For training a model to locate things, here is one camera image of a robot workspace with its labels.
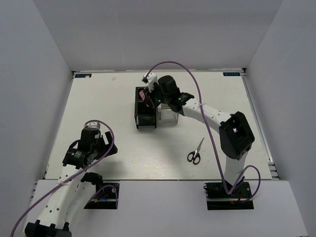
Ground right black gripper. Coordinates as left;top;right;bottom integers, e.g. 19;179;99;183
143;82;170;109

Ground pink translucent eraser case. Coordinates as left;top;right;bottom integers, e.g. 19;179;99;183
139;90;146;101

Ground black handled scissors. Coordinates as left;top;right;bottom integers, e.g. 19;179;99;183
187;138;204;165

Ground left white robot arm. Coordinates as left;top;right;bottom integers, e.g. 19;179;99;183
24;122;119;237

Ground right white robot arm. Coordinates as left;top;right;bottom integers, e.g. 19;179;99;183
140;73;255;197

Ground black slotted container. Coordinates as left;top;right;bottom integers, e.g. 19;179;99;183
134;87;157;129

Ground white slotted container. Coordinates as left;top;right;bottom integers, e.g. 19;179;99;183
158;104;179;127

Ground left blue table label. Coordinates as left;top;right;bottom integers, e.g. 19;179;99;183
74;74;92;78

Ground blue table label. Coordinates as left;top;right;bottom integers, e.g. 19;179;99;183
223;72;240;77
74;74;92;78

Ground right blue table label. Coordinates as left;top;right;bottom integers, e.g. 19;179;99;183
223;72;240;77

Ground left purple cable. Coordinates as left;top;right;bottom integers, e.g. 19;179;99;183
9;119;119;237

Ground purple cable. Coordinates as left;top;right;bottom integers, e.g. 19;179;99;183
144;60;261;203
9;119;119;237

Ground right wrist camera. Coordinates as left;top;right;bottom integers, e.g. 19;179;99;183
142;72;158;92

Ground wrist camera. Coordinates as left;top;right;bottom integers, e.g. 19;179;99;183
84;122;101;132
142;72;158;92

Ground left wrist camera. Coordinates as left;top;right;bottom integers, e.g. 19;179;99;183
84;122;101;132

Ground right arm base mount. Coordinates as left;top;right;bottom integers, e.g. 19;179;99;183
203;182;254;210

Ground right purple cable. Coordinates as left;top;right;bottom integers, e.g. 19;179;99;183
144;60;261;203

